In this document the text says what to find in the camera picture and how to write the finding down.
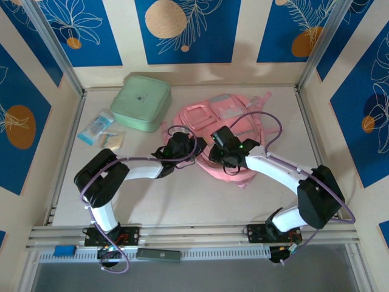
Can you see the pink student backpack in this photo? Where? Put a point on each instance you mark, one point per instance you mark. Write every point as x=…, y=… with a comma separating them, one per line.
x=200, y=115

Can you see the mint green zip pouch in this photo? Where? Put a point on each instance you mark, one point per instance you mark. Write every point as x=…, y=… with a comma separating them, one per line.
x=136, y=100

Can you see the blue snack packet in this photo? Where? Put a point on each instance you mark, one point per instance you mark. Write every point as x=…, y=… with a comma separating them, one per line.
x=95, y=127

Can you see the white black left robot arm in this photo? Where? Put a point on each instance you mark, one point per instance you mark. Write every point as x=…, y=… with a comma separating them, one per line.
x=104, y=216

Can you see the clear biscuit packet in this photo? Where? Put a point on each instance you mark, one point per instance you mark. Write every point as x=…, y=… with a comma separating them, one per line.
x=115, y=140

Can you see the dark green flat device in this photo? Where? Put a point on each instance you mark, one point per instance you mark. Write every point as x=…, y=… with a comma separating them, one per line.
x=158, y=255

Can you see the black base connector module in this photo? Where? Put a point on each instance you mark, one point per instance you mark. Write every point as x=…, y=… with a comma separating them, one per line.
x=279, y=252
x=108, y=252

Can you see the blue sponge block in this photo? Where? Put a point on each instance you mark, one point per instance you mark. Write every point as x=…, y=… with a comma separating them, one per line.
x=64, y=250

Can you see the aluminium table edge rail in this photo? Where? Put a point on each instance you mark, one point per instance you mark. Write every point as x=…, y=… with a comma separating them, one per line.
x=194, y=234

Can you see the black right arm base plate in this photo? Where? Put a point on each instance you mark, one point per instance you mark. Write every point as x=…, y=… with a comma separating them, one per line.
x=256, y=233

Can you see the blue floral wall poster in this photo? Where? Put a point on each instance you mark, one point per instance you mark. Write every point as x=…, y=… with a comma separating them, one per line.
x=358, y=137
x=30, y=45
x=276, y=36
x=212, y=45
x=349, y=36
x=100, y=45
x=18, y=91

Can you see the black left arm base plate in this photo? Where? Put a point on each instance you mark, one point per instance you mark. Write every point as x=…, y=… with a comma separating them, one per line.
x=130, y=235

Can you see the aluminium frame post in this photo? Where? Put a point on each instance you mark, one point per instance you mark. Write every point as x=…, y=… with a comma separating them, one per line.
x=51, y=42
x=322, y=42

